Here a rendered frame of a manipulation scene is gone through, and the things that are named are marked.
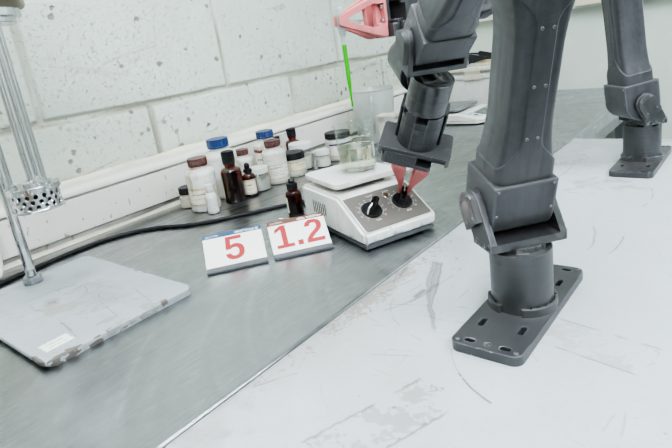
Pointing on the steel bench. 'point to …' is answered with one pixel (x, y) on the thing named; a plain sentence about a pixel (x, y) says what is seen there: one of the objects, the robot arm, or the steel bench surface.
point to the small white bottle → (211, 199)
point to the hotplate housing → (323, 200)
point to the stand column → (19, 239)
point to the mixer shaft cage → (34, 191)
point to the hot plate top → (332, 178)
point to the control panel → (385, 208)
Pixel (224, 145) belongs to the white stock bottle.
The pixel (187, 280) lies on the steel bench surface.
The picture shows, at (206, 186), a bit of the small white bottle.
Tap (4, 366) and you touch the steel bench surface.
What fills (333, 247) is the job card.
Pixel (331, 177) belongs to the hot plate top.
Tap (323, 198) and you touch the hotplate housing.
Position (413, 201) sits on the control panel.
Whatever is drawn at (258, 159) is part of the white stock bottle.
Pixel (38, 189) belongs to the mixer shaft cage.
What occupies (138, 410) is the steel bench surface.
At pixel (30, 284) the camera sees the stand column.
